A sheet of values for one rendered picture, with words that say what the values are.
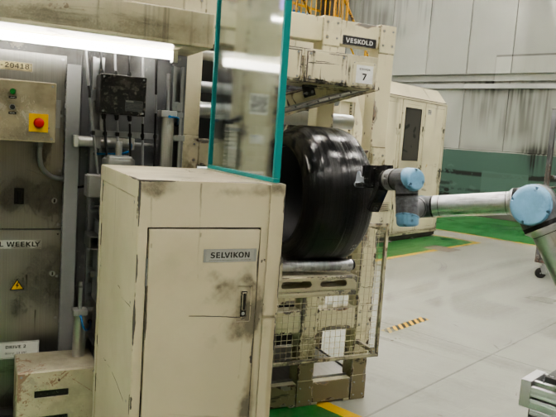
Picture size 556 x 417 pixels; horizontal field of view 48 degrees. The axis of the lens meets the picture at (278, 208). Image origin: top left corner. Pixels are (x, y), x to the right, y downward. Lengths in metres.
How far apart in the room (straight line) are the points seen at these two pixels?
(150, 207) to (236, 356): 0.48
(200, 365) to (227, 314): 0.15
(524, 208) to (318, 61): 1.22
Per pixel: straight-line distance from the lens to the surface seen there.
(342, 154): 2.38
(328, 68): 2.80
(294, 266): 2.41
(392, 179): 2.10
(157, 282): 1.60
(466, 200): 2.15
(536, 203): 1.94
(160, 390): 1.70
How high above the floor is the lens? 1.39
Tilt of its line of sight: 6 degrees down
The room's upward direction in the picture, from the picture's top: 4 degrees clockwise
